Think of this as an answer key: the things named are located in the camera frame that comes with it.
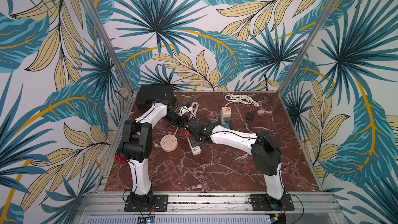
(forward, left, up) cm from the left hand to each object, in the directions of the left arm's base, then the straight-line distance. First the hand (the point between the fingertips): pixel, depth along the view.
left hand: (189, 128), depth 89 cm
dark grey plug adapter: (+10, -23, -6) cm, 26 cm away
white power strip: (-12, -3, +3) cm, 13 cm away
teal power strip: (+7, -21, -7) cm, 23 cm away
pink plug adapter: (+18, -48, -8) cm, 52 cm away
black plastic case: (+34, +33, -8) cm, 48 cm away
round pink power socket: (-6, +12, -7) cm, 15 cm away
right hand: (-5, -3, -4) cm, 7 cm away
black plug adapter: (+14, -39, -7) cm, 42 cm away
